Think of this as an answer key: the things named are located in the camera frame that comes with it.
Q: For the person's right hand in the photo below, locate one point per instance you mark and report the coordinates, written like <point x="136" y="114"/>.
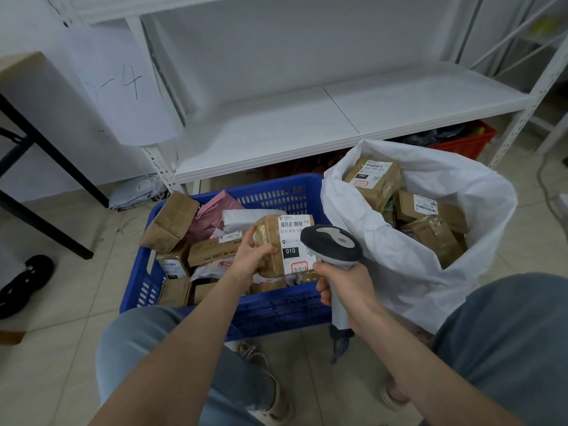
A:
<point x="355" y="292"/>

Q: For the person's left hand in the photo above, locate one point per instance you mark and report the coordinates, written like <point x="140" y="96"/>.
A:
<point x="250" y="261"/>

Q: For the brown box red-outlined sticker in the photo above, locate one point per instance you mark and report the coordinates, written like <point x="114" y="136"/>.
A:
<point x="268" y="237"/>

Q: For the grey handheld barcode scanner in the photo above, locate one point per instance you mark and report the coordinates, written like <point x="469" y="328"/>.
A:
<point x="330" y="248"/>

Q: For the blue plastic crate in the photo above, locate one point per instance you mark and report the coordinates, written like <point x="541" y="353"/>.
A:
<point x="275" y="315"/>

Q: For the pink mailer bag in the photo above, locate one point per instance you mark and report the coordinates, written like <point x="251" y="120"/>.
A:
<point x="213" y="215"/>

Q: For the pile of parcels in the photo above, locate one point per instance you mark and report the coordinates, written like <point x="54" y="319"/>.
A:
<point x="168" y="221"/>

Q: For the white woven sack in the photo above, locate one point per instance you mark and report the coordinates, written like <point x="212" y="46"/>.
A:
<point x="479" y="181"/>

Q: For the person's left forearm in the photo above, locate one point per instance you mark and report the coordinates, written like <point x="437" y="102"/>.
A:
<point x="177" y="363"/>

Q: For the person's right forearm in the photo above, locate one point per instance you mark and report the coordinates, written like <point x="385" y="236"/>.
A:
<point x="421" y="386"/>

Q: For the person's sandal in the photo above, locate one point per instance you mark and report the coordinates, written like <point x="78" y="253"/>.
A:
<point x="392" y="392"/>
<point x="266" y="372"/>

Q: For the grey plastic mailer bag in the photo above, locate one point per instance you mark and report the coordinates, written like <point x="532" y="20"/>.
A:
<point x="135" y="192"/>

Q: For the person's left leg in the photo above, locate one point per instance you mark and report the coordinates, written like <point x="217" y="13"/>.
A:
<point x="142" y="341"/>

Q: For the white metal shelf rack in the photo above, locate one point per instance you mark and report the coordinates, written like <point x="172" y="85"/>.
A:
<point x="552" y="135"/>
<point x="288" y="124"/>

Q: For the red plastic crate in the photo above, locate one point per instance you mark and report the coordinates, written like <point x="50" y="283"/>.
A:
<point x="466" y="144"/>

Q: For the white paper sign sheet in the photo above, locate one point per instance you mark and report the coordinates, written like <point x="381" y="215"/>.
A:
<point x="124" y="97"/>

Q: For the wooden chair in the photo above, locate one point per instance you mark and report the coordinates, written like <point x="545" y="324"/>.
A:
<point x="11" y="338"/>

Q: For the wooden folding table black legs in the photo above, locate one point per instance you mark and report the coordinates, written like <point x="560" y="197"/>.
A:
<point x="17" y="62"/>

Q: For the yellow item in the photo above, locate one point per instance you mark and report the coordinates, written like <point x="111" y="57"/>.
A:
<point x="543" y="26"/>

